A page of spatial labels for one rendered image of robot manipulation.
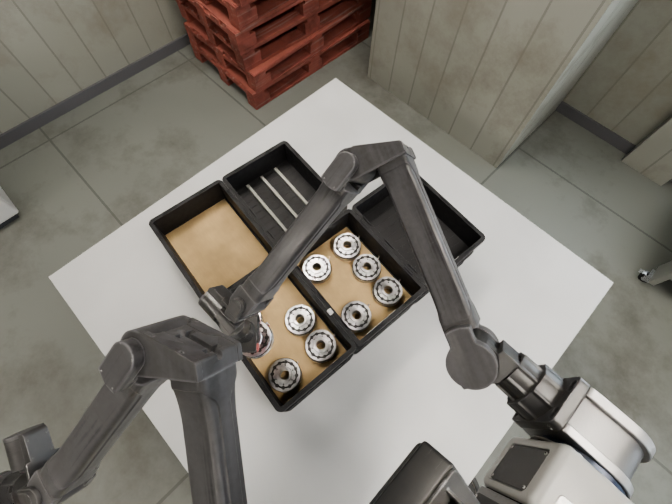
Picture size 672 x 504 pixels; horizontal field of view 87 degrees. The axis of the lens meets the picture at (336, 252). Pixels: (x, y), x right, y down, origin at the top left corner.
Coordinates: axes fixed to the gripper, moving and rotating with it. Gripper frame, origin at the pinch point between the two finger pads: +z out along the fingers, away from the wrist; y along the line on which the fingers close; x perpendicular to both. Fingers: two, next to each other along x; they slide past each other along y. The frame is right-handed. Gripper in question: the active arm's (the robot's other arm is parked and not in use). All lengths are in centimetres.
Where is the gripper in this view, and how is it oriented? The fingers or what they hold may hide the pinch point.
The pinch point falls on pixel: (252, 337)
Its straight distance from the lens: 103.2
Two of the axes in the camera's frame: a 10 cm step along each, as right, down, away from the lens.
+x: 10.0, -0.4, 0.0
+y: 0.4, 9.2, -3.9
